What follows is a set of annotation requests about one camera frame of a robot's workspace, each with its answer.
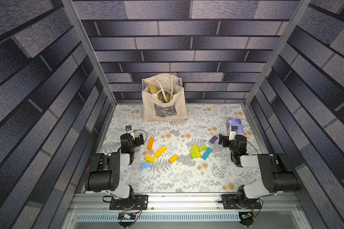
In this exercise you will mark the small yellow block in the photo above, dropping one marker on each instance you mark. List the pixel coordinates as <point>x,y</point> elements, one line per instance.
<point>150,159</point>
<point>173,158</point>

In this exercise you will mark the purple tissue pack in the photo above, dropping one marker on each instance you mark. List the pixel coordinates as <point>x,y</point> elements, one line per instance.
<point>235,122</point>

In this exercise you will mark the small yellow block left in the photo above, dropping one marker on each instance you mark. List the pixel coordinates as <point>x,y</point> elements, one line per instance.
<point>150,159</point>

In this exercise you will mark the small yellow block right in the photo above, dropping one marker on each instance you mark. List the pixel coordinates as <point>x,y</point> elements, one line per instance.
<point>173,158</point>

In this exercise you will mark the circuit board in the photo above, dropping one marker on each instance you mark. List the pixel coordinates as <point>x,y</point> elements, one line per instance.
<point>122,216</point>
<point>245,215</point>

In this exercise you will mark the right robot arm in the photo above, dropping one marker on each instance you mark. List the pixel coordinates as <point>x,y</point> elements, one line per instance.
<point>277,174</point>

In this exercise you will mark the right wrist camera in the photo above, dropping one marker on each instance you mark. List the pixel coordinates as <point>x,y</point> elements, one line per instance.
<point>234,129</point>

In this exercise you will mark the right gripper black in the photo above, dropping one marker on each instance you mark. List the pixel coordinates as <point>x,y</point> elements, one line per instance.
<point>226,140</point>

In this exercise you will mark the lime green block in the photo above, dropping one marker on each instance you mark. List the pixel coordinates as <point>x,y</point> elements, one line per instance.
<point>192,153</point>

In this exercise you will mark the purple block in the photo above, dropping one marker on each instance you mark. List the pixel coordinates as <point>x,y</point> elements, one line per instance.
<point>213,139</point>

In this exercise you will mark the right circuit board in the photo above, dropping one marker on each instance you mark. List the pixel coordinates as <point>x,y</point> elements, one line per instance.
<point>245,215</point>

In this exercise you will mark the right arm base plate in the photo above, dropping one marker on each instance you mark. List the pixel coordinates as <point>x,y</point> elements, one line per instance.
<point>232,202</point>

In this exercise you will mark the light blue block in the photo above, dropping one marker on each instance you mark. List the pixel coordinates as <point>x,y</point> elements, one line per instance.
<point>146,165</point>

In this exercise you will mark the long yellow block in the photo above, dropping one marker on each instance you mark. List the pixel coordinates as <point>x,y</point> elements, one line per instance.
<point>160,151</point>

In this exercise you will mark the green block small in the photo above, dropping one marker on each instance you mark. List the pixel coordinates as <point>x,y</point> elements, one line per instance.
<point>202,148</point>

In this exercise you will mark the beige canvas tote bag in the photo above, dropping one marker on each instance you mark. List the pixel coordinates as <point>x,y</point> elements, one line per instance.
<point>163,98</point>

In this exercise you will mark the yellow block on green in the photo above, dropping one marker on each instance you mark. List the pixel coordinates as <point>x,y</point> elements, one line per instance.
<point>196,151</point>

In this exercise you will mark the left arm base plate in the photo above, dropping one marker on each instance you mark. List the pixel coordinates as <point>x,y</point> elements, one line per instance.
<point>138,202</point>

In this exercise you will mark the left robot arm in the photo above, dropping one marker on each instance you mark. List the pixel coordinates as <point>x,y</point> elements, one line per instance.
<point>103,174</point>

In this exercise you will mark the orange long block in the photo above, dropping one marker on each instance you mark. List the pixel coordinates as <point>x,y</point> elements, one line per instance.
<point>150,144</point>

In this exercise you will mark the left circuit board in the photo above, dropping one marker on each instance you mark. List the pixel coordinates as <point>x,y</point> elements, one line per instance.
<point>122,216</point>

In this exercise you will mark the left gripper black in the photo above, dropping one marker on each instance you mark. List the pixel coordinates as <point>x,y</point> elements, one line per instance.
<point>137,142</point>

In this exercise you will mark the teal block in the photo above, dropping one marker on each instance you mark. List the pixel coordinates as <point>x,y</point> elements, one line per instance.
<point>206,153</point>

